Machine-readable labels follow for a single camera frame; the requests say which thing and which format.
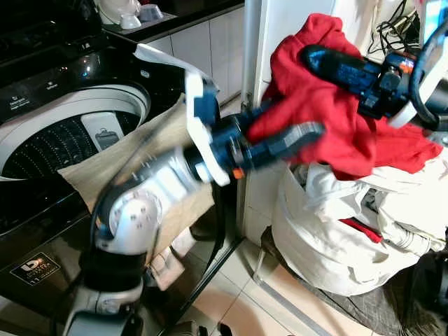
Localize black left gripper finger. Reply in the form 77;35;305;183
237;101;281;129
259;122;325;169

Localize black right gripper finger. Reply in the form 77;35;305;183
301;44;383;95

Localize red garment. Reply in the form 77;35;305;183
246;13;444;180

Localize folding washer lid white edge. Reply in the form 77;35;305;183
133;43;221;99

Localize beige cloth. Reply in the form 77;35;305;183
57;97;215;261

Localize small red cloth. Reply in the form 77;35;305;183
340;218;384;244

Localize cream white laundry bag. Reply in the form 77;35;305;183
272;148;448;297

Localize pale pink cloth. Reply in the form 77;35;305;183
149;233;198;292

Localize small grey bowl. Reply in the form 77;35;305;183
137;3;166;22

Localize white kitchen appliance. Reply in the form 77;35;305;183
97;0;142;29

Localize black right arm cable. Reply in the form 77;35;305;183
409;20;448;131

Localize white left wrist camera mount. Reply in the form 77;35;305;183
183;70;233;188

